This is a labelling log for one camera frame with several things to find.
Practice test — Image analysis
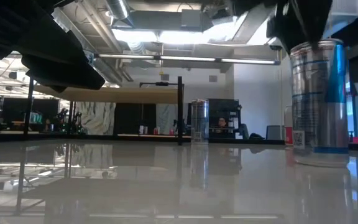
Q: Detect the silver and blue slim can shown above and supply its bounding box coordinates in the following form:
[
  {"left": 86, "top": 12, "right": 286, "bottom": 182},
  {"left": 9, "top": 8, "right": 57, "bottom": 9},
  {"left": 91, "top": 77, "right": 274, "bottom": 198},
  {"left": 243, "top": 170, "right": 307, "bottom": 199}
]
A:
[
  {"left": 290, "top": 37, "right": 351, "bottom": 158},
  {"left": 191, "top": 98, "right": 210, "bottom": 146}
]

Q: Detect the wooden shelf with black posts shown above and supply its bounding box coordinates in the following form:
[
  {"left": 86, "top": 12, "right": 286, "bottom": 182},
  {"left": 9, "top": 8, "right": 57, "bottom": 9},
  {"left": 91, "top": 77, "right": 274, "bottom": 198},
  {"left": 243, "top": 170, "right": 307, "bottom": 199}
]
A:
[{"left": 23, "top": 76, "right": 185, "bottom": 146}]

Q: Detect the grey ceiling ventilation box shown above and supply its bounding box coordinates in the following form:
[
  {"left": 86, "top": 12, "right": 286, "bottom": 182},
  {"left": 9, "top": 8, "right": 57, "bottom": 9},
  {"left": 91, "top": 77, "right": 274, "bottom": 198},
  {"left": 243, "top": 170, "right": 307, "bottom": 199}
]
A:
[{"left": 180, "top": 8, "right": 204, "bottom": 32}]

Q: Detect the grey waste bin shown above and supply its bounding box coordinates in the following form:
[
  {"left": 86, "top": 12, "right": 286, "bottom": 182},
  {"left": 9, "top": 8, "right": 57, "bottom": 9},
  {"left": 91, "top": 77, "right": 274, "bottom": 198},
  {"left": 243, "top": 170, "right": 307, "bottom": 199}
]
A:
[{"left": 265, "top": 124, "right": 287, "bottom": 141}]

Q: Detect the black storage rack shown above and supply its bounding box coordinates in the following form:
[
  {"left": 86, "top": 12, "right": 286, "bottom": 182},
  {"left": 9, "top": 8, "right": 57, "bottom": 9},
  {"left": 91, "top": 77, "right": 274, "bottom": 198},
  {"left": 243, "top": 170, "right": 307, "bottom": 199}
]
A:
[{"left": 208, "top": 98, "right": 242, "bottom": 140}]

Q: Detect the long ceiling light strip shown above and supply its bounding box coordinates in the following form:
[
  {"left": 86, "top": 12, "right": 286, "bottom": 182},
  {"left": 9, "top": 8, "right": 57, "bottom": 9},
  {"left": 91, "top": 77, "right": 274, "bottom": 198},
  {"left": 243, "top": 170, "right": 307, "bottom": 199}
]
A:
[{"left": 96, "top": 53, "right": 282, "bottom": 66}]

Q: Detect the grey chair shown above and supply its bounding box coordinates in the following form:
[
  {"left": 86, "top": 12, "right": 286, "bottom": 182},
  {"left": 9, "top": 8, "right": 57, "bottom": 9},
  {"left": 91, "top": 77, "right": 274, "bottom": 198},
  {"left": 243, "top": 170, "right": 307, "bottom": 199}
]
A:
[{"left": 239, "top": 123, "right": 250, "bottom": 140}]

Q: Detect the person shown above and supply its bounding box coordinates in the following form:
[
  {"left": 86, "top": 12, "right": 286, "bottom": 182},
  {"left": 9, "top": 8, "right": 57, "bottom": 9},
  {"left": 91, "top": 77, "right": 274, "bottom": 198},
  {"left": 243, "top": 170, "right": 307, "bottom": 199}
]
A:
[{"left": 216, "top": 116, "right": 228, "bottom": 130}]

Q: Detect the grey marbled partition panel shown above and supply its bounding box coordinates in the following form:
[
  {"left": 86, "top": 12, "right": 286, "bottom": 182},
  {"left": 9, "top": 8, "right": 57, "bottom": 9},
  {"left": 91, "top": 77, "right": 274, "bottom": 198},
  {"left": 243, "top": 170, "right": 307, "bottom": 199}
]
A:
[
  {"left": 155, "top": 103, "right": 180, "bottom": 135},
  {"left": 74, "top": 101, "right": 117, "bottom": 136}
]

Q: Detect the distant wooden table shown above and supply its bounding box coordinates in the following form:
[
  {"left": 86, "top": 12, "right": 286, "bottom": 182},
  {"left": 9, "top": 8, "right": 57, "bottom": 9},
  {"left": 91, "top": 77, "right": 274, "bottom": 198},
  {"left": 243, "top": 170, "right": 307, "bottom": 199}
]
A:
[{"left": 116, "top": 133, "right": 195, "bottom": 139}]

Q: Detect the silver round air duct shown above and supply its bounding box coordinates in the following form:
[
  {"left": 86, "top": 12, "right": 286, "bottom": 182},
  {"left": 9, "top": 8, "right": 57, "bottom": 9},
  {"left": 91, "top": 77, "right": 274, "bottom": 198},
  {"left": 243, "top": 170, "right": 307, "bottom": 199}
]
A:
[{"left": 104, "top": 0, "right": 131, "bottom": 20}]

